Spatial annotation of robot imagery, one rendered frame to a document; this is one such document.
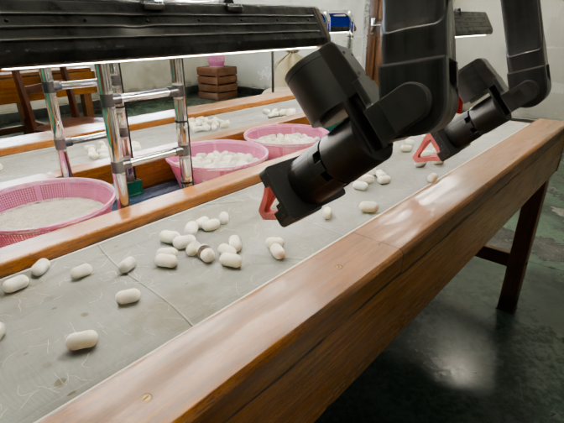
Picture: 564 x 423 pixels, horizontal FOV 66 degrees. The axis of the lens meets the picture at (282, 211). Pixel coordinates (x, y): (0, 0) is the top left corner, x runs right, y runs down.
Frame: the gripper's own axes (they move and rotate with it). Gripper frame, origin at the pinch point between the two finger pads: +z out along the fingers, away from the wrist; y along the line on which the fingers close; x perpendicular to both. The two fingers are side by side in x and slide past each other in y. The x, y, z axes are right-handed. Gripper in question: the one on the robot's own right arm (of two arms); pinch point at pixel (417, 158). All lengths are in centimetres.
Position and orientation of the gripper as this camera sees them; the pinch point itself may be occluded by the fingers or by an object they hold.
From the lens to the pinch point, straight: 98.2
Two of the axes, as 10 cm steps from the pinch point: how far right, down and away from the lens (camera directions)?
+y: -6.7, 3.1, -6.8
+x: 4.9, 8.7, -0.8
